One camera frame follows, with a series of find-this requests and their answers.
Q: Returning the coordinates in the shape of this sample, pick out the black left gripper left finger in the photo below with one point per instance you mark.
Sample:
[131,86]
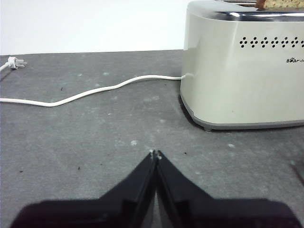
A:
[107,211]

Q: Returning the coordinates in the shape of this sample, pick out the seeded bread slice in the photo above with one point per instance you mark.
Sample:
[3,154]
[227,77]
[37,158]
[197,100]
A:
[282,3]

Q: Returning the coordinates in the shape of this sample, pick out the cream and steel toaster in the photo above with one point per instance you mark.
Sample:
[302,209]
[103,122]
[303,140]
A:
[225,83]

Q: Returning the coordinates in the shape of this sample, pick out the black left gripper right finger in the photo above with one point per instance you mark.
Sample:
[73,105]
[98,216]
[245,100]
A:
[213,211]

